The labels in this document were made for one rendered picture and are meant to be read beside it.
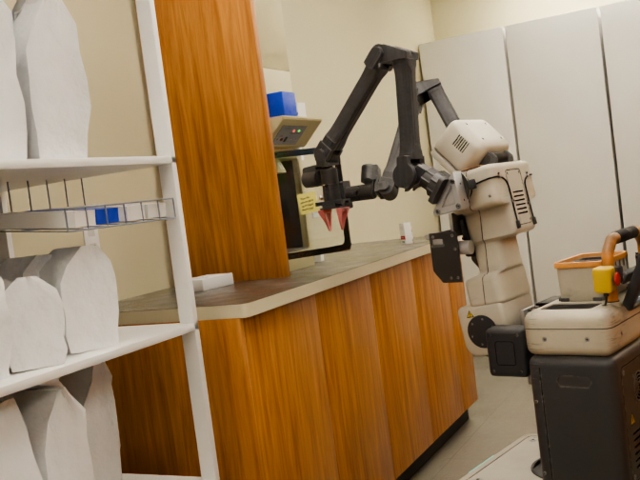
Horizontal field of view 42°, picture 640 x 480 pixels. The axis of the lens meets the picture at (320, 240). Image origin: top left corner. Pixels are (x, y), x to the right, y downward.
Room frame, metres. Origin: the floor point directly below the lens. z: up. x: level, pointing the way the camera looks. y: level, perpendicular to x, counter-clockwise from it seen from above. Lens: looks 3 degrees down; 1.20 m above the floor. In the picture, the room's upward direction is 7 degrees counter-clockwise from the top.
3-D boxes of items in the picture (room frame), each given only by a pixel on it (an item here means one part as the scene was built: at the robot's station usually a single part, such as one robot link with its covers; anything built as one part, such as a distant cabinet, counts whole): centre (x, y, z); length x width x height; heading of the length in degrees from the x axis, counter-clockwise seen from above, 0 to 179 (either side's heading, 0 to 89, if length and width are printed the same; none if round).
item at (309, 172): (2.79, -0.02, 1.30); 0.11 x 0.09 x 0.12; 52
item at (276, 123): (3.17, 0.05, 1.46); 0.32 x 0.11 x 0.10; 153
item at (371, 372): (3.38, 0.08, 0.45); 2.05 x 0.67 x 0.90; 153
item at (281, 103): (3.09, 0.09, 1.56); 0.10 x 0.10 x 0.09; 63
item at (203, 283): (2.92, 0.42, 0.96); 0.16 x 0.12 x 0.04; 145
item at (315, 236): (3.12, 0.02, 1.19); 0.30 x 0.01 x 0.40; 114
